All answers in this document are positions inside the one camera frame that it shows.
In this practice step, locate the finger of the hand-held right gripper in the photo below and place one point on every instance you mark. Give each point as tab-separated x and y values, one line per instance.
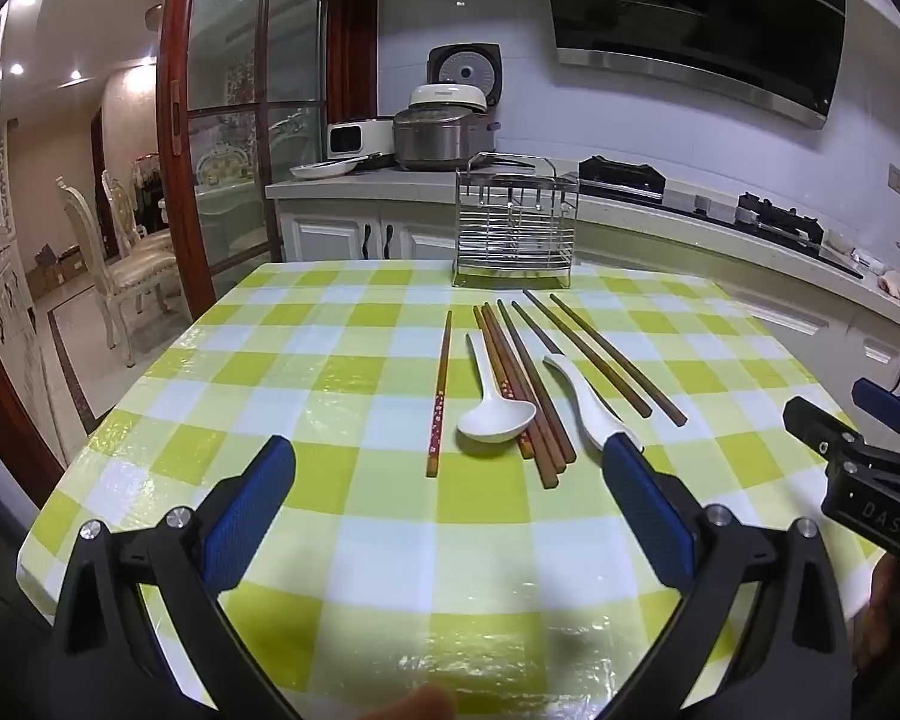
814	420
881	401

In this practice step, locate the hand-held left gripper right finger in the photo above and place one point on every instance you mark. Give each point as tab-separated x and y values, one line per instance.
649	510

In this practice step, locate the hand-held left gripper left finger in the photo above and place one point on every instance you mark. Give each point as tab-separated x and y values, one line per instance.
247	510

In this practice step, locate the white ceramic spoon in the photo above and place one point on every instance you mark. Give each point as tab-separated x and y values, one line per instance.
585	401
495	420

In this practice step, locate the red patterned wooden chopstick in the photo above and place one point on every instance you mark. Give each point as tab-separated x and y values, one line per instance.
439	390
505	390

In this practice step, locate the person's right hand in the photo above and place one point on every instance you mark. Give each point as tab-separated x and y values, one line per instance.
889	615

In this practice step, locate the person's left hand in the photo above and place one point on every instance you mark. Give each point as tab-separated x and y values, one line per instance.
424	705

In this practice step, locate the white crumpled cloth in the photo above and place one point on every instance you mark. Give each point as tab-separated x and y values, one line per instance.
896	286

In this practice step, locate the green white checkered tablecloth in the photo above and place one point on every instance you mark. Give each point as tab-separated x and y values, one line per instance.
390	540

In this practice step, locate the black burner grate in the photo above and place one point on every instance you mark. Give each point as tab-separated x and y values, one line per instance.
780	221
619	172

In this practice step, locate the black glass gas cooktop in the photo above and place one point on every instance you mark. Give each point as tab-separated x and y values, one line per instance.
701	214

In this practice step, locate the white ornate dining chair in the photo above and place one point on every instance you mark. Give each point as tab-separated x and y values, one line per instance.
116	199
131	270

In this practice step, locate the cardboard box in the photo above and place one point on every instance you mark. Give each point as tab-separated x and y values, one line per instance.
43	270
71	268

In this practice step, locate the white dining table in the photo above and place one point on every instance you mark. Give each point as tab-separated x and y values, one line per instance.
225	202

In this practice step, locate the white plate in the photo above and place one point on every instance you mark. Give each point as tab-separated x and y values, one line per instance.
322	169

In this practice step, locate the red wooden glass door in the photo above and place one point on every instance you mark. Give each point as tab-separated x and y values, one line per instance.
172	165

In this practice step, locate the small white kitchen appliance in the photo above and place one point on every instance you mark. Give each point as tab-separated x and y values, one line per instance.
367	136

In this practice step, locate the grey metal pressure cooker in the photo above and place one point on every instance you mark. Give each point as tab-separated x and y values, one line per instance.
435	139

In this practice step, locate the black glass range hood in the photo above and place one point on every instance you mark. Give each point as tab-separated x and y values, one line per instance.
682	0

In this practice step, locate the red wooden door frame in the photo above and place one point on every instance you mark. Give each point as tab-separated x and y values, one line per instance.
11	405

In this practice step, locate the white panelled wall cabinet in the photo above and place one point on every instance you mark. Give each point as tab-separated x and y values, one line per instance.
0	277

